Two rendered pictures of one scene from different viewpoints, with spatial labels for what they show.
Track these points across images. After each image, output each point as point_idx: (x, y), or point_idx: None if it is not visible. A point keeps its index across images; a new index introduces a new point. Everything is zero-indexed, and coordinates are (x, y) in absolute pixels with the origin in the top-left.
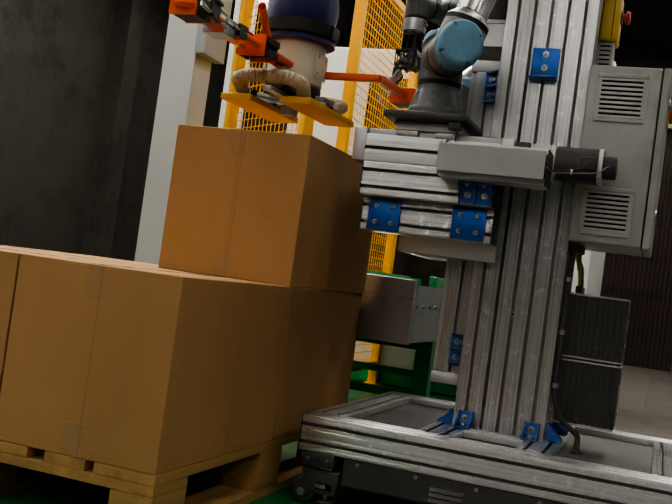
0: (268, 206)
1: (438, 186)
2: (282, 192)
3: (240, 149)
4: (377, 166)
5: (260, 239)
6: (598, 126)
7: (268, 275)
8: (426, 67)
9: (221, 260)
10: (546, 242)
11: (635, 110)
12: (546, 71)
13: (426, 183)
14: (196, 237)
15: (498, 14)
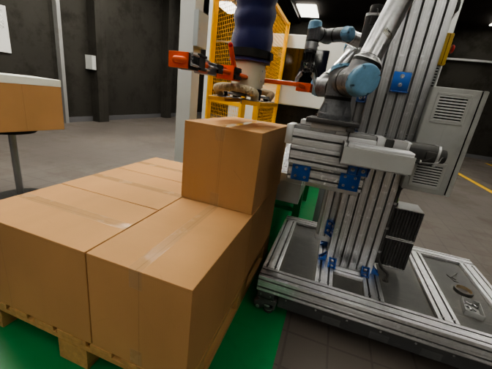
0: (238, 171)
1: (334, 162)
2: (246, 165)
3: (221, 138)
4: (299, 148)
5: (234, 189)
6: (431, 125)
7: (239, 208)
8: (332, 88)
9: (214, 197)
10: (385, 184)
11: (457, 117)
12: (400, 87)
13: (328, 160)
14: (199, 183)
15: None
